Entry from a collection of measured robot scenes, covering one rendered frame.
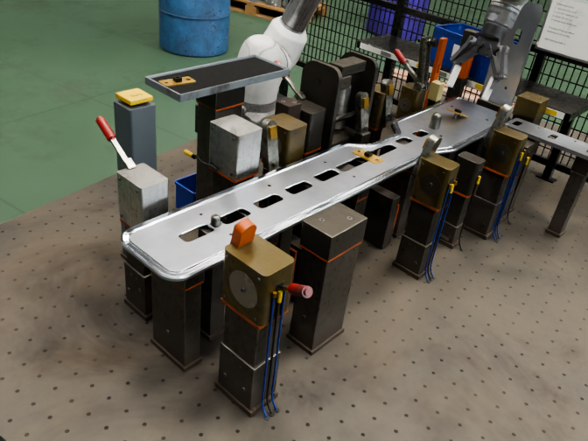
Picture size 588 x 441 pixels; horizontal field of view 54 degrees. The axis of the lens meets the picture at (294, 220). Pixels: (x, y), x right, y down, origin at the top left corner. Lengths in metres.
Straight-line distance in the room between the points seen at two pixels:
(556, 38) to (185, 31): 3.65
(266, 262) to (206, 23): 4.45
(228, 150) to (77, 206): 0.64
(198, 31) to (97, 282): 4.02
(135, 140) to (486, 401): 0.98
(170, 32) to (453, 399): 4.57
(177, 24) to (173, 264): 4.40
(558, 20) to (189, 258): 1.67
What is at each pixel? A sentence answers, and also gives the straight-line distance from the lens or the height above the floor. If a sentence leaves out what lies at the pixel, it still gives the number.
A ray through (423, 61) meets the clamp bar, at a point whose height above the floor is 1.14.
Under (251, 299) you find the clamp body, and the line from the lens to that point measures 1.03.
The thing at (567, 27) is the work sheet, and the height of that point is 1.24.
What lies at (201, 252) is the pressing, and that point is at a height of 1.00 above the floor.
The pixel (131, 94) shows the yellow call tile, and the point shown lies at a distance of 1.39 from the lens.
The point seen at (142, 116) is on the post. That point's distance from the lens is 1.37.
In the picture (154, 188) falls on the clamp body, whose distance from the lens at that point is 1.22.
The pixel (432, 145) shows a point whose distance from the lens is 1.49.
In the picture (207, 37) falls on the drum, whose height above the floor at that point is 0.18.
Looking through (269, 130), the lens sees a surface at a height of 1.09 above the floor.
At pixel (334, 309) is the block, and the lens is 1.33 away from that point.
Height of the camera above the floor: 1.67
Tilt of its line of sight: 33 degrees down
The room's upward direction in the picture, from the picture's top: 7 degrees clockwise
